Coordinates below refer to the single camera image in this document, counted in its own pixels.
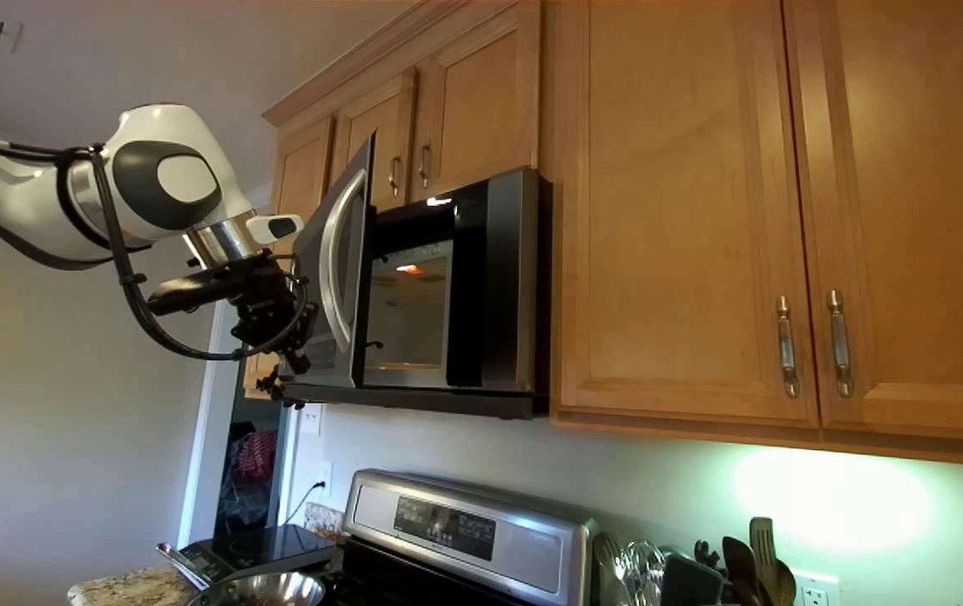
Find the shiny glass jar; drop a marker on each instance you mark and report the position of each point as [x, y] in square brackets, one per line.
[633, 575]

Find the steel mixing bowl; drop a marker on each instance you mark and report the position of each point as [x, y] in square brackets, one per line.
[267, 592]

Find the large wooden cabinet door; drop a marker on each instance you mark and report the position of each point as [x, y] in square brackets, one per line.
[932, 202]
[671, 202]

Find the tan wooden wall object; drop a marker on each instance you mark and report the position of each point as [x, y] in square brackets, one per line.
[253, 375]

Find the stainless steel stove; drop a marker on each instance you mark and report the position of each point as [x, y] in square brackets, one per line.
[469, 525]

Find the small wooden cabinet door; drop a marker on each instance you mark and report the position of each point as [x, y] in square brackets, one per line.
[376, 122]
[483, 102]

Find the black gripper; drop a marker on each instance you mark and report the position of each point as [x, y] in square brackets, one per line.
[264, 296]

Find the stainless microwave body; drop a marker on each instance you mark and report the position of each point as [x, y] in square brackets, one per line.
[492, 290]

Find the black kitchen utensil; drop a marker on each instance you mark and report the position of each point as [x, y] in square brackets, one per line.
[742, 566]
[689, 584]

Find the dark flat countertop device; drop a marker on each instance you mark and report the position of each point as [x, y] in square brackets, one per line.
[257, 548]

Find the stainless microwave door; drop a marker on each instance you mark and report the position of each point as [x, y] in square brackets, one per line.
[332, 290]

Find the narrow wooden cabinet door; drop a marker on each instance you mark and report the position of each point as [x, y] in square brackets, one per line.
[305, 170]

